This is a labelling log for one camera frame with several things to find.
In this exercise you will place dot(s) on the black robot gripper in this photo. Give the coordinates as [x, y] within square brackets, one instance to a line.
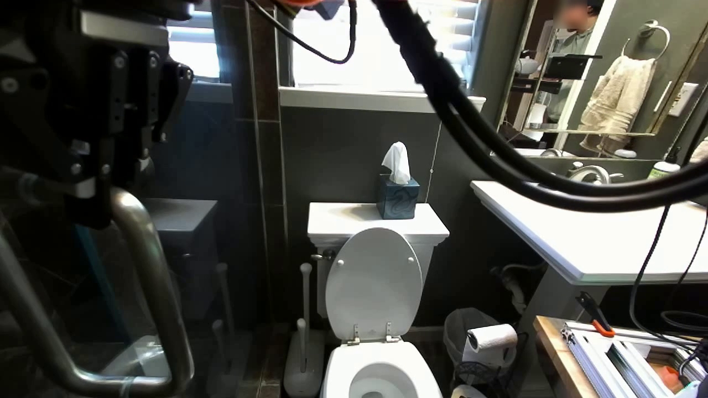
[87, 90]

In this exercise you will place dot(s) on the white toilet tank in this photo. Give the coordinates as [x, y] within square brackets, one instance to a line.
[332, 224]

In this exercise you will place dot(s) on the window with white blinds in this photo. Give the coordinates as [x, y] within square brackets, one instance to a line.
[372, 81]

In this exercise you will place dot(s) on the dark teal tissue box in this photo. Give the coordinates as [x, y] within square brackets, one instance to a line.
[396, 199]

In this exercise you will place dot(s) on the white toilet lid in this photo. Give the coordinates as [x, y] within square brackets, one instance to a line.
[374, 289]

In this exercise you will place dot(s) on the white toilet brush holder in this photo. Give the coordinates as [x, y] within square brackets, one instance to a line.
[302, 375]

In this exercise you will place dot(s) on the white toilet bowl seat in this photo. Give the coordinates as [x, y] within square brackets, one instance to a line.
[379, 369]

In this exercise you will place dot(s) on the black mesh waste bin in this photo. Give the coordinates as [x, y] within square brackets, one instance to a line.
[455, 335]

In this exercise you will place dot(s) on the spare toilet paper roll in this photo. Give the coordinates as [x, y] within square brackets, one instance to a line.
[466, 392]

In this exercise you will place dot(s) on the mounted white toilet paper roll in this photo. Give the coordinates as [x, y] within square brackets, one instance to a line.
[492, 345]

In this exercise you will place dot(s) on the chrome sink faucet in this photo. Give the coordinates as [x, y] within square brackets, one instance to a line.
[593, 176]

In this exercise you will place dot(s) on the white vanity countertop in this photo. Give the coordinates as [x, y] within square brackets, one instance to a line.
[605, 249]

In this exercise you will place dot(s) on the open wooden vanity drawer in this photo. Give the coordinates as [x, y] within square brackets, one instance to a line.
[629, 363]

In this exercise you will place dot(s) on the wall mirror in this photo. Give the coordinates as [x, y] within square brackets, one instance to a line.
[599, 78]

